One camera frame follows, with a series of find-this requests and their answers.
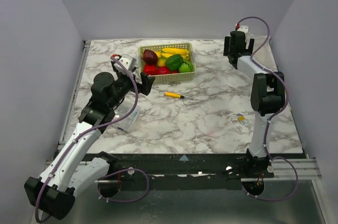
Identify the red tomato toy left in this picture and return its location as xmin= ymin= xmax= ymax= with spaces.
xmin=143 ymin=64 xmax=157 ymax=76

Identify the green striped watermelon toy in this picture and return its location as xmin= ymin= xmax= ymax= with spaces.
xmin=179 ymin=61 xmax=194 ymax=73

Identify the small yellow blue clip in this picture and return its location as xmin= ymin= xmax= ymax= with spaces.
xmin=236 ymin=114 xmax=247 ymax=125

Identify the yellow banana upper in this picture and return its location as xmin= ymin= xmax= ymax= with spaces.
xmin=162 ymin=48 xmax=190 ymax=55

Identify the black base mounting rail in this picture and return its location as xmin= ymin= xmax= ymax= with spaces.
xmin=99 ymin=154 xmax=274 ymax=191

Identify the dark red apple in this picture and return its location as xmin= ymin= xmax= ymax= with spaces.
xmin=142 ymin=49 xmax=158 ymax=65

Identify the clear plastic box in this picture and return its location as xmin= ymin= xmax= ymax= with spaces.
xmin=112 ymin=101 xmax=141 ymax=133

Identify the red tomato toy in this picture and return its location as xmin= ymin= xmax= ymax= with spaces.
xmin=143 ymin=64 xmax=157 ymax=76
xmin=156 ymin=66 xmax=171 ymax=75

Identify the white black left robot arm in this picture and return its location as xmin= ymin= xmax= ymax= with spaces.
xmin=24 ymin=57 xmax=155 ymax=223

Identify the green bell pepper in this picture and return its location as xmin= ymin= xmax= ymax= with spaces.
xmin=165 ymin=54 xmax=184 ymax=71

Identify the clear zip top bag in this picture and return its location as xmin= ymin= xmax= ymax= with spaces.
xmin=247 ymin=33 xmax=277 ymax=71

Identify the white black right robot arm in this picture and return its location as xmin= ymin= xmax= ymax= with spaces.
xmin=223 ymin=30 xmax=286 ymax=178

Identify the yellow green mango toy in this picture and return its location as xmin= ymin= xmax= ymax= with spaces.
xmin=157 ymin=57 xmax=167 ymax=68

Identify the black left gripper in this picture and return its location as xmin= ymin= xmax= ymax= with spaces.
xmin=109 ymin=67 xmax=155 ymax=108

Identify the red tomato toy middle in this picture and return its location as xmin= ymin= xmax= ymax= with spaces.
xmin=156 ymin=66 xmax=171 ymax=75

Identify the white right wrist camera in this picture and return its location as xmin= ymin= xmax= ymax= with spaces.
xmin=235 ymin=23 xmax=249 ymax=33

